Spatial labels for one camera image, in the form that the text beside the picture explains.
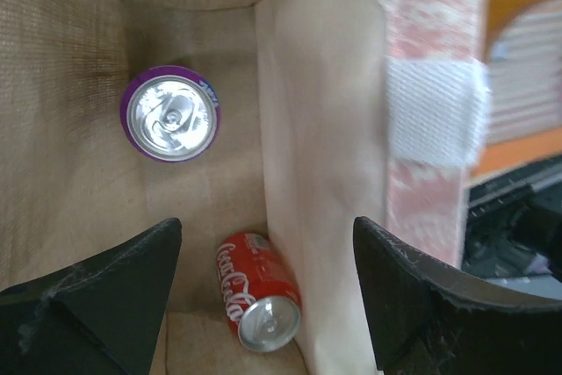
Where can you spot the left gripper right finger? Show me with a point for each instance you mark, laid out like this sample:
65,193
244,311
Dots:
427,317

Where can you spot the purple fanta can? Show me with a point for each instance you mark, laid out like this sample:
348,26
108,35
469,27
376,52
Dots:
170,113

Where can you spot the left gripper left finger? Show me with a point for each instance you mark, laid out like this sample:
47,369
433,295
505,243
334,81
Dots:
102,315

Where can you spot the wooden shelf rack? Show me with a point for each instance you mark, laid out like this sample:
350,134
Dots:
523,55

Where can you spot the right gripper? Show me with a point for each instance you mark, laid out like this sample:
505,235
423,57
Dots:
513,228

